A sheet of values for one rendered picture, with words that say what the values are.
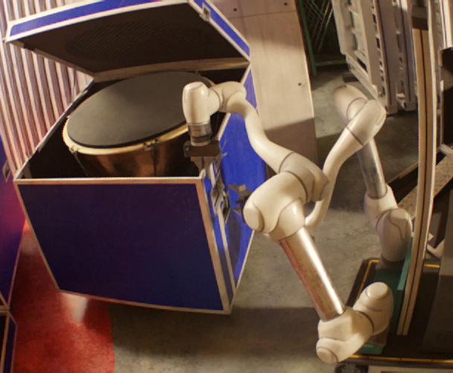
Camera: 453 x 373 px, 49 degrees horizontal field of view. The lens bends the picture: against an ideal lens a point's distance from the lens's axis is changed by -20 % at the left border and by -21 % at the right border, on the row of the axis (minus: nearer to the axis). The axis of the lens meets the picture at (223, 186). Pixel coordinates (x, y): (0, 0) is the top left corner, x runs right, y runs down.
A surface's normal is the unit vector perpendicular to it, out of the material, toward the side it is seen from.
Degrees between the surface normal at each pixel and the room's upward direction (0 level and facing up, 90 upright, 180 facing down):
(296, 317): 0
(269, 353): 0
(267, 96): 90
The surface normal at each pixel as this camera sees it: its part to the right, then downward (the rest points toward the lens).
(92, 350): -0.14, -0.82
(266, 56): 0.16, 0.54
